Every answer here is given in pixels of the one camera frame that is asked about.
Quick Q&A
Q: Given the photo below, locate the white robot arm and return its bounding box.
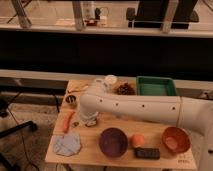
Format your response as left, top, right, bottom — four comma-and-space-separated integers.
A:
79, 85, 213, 171

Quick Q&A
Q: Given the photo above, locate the white paper cup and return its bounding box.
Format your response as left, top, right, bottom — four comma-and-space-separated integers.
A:
104, 75, 117, 89

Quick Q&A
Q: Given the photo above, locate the small metal cup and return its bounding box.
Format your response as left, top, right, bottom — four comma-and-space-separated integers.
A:
65, 95, 77, 108

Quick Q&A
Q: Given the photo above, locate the brown pine cone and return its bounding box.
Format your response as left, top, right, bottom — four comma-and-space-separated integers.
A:
115, 83, 135, 95

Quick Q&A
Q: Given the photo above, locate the cream wooden spoon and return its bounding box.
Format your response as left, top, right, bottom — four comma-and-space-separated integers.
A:
67, 85, 88, 94

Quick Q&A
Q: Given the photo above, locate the green plastic tray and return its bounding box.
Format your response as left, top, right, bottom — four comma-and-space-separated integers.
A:
136, 76, 178, 96

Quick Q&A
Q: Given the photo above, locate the small black box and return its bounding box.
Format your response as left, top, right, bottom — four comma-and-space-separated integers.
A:
85, 119, 98, 127

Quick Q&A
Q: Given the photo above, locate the orange carrot toy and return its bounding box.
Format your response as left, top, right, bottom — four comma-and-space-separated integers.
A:
62, 111, 75, 133

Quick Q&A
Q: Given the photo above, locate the purple bowl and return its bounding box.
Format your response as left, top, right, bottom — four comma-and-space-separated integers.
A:
99, 128, 128, 158

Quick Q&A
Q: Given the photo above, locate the orange ball toy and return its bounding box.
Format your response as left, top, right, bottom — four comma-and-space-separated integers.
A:
130, 134, 145, 148

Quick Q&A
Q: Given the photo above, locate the blue grey cloth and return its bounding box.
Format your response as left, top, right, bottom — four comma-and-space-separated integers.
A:
53, 133, 81, 157

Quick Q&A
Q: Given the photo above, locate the black remote control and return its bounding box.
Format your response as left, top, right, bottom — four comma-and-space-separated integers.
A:
134, 148, 160, 160

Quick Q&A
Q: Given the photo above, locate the black monitor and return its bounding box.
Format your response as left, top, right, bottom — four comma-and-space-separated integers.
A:
126, 0, 199, 29

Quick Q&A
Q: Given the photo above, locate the orange bowl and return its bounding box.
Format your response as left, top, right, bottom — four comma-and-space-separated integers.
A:
162, 127, 191, 154

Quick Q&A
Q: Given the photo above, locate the black office chair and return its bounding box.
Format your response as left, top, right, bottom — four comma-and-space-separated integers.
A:
0, 94, 39, 171

